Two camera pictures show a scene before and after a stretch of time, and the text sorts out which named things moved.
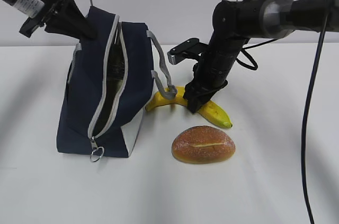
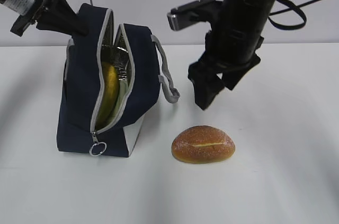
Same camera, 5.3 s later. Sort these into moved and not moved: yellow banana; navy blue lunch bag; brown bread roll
Moved: yellow banana
Not moved: navy blue lunch bag; brown bread roll
